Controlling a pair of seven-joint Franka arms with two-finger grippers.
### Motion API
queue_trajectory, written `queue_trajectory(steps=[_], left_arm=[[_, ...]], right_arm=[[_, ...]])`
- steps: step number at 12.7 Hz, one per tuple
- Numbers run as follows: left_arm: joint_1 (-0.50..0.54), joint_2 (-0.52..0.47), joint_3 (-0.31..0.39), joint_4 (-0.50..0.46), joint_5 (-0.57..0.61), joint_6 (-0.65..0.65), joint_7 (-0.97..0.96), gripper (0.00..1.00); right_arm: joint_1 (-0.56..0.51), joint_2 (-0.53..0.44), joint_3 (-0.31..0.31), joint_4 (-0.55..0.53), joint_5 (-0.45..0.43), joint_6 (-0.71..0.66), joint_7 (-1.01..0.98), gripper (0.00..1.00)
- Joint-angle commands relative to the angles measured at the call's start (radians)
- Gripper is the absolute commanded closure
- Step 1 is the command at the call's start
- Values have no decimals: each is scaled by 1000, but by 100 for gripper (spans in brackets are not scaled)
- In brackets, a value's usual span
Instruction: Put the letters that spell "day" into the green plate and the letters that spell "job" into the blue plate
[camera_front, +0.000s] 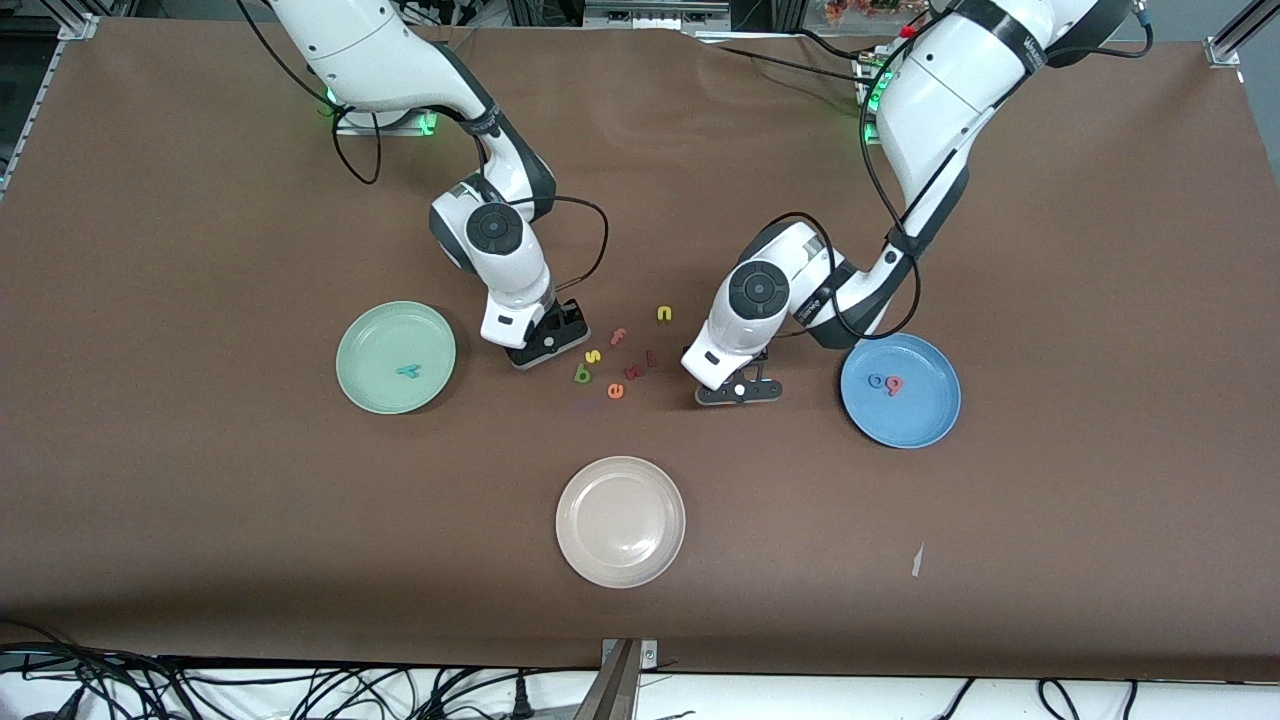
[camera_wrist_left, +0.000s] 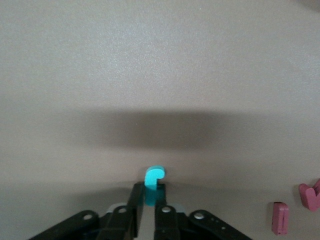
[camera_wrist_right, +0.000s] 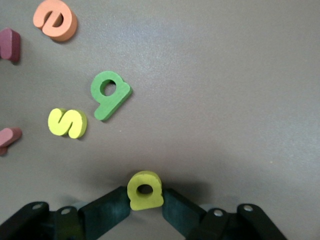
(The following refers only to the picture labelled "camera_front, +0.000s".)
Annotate green plate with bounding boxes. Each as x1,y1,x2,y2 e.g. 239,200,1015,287
335,300,458,416

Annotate blue plate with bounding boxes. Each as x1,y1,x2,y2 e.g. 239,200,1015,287
839,332,963,450

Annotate beige plate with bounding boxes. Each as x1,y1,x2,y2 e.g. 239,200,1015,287
555,455,688,590

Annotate silver metal box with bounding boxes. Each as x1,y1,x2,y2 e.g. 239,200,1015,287
583,0,733,27

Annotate paper table cover sheet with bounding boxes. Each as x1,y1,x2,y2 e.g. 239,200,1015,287
0,18,1280,681

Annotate orange flowers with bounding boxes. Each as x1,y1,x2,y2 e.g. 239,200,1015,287
822,0,931,26

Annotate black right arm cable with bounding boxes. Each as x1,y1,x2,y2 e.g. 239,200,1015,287
235,0,611,296

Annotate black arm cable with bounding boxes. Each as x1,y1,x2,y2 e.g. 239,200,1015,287
235,0,611,296
740,0,1151,341

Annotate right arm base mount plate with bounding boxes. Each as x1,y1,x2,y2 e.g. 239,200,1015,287
333,100,441,136

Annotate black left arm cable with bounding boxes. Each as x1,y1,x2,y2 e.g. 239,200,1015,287
740,0,1151,341

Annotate thin black base cable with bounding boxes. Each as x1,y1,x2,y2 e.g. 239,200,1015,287
715,45,881,86

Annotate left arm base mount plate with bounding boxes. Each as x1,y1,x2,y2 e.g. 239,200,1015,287
853,48,891,146

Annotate grey camera stand pole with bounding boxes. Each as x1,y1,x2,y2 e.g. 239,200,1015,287
572,640,641,720

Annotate black floor cable bundle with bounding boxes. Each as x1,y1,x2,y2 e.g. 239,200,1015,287
0,618,211,720

